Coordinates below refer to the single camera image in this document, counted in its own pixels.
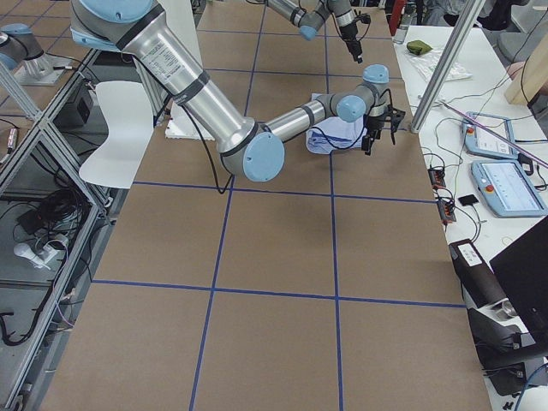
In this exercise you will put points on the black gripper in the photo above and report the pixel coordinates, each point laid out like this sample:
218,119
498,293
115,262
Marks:
350,35
375,125

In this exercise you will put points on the blue striped button shirt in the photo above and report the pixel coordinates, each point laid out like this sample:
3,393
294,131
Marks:
343,131

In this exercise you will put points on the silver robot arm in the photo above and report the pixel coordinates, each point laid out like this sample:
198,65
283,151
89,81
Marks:
310,22
246,147

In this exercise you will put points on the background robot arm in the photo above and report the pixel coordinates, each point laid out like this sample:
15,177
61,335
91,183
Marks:
21,50

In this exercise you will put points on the clear water bottle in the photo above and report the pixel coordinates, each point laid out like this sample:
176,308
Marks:
402,29

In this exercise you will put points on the green cloth pouch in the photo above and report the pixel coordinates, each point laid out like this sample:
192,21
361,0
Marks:
418,47

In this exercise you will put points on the orange connector board far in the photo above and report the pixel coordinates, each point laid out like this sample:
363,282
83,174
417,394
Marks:
436,176

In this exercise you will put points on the orange connector board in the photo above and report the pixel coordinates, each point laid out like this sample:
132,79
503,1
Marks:
446,209
436,176

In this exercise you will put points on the orange connector board near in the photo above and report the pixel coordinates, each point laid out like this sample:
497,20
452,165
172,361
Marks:
446,209

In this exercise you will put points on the small black pad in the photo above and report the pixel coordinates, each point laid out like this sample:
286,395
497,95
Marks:
468,200

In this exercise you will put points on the purple rod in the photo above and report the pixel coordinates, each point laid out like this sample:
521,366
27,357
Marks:
477,124

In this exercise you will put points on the near blue teach pendant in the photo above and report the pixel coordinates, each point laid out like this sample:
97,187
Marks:
506,189

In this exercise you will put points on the black labelled box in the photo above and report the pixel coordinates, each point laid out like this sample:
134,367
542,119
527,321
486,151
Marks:
475,274

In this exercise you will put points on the black monitor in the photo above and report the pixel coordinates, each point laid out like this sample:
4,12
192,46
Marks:
521,271

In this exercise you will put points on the white power strip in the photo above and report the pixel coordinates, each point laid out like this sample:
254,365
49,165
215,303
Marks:
40,259

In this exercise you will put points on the aluminium frame post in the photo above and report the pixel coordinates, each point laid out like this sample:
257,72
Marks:
459,34

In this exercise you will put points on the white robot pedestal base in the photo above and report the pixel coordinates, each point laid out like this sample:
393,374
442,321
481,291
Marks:
140,29

